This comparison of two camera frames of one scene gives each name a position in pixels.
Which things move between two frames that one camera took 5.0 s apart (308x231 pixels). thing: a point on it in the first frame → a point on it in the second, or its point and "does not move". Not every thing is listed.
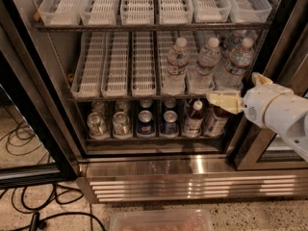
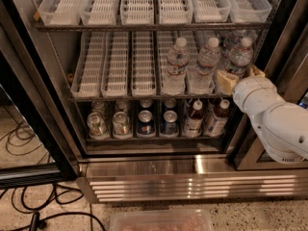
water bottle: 230,77 does not move
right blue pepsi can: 169,125 does not move
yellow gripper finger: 232,102 → 226,81
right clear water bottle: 237,56 does not move
